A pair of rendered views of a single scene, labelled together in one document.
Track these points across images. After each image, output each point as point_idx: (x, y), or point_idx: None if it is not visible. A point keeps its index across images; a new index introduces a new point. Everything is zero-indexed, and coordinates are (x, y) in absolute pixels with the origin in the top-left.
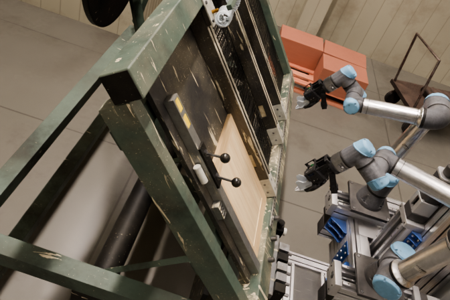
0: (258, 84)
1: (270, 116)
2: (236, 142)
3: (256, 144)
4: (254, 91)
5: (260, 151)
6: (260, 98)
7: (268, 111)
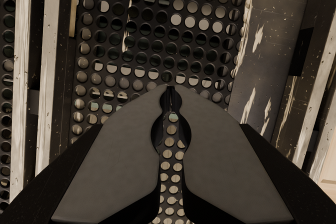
0: (57, 122)
1: None
2: (335, 156)
3: (331, 110)
4: (68, 97)
5: (329, 69)
6: (64, 68)
7: (65, 2)
